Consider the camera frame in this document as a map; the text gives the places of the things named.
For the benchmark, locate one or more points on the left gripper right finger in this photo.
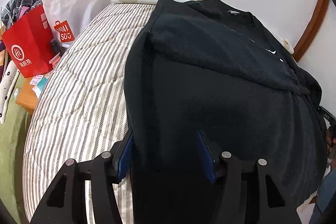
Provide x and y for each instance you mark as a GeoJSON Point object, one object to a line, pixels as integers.
{"type": "Point", "coordinates": [245, 191]}

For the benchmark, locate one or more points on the white Miniso plastic bag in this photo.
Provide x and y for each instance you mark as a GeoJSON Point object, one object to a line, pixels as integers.
{"type": "Point", "coordinates": [67, 18]}

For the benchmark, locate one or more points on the wooden bedside table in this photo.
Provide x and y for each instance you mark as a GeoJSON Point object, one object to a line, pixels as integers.
{"type": "Point", "coordinates": [27, 97]}

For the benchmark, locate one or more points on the dark plaid cloth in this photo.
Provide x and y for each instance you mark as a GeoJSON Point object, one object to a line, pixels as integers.
{"type": "Point", "coordinates": [15, 9]}

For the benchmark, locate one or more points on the white dotted cloth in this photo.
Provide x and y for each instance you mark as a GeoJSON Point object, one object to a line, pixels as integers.
{"type": "Point", "coordinates": [7, 85]}

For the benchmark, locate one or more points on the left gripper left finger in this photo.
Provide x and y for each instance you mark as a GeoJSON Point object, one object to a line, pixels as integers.
{"type": "Point", "coordinates": [64, 199]}

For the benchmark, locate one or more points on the brown wooden door frame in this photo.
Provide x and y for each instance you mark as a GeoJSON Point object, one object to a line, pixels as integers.
{"type": "Point", "coordinates": [311, 29]}

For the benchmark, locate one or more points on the red paper shopping bag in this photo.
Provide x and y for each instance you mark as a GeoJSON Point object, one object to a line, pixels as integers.
{"type": "Point", "coordinates": [28, 42]}

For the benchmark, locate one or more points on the black sweatshirt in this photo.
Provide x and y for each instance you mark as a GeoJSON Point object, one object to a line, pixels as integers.
{"type": "Point", "coordinates": [203, 67]}

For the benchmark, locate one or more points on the striped quilted mattress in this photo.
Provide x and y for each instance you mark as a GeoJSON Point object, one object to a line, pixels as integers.
{"type": "Point", "coordinates": [82, 111]}

